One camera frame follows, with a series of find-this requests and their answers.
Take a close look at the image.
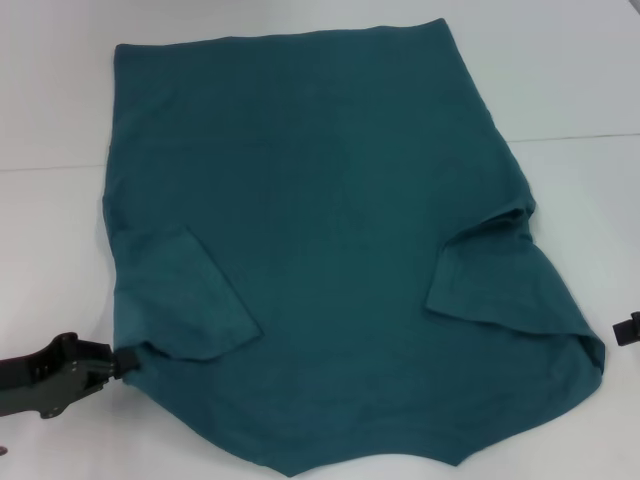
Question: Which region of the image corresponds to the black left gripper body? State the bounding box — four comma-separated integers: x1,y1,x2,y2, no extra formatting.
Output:
0,331,119,421

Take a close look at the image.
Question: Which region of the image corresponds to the teal blue shirt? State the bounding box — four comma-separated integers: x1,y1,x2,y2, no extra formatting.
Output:
102,18,607,480

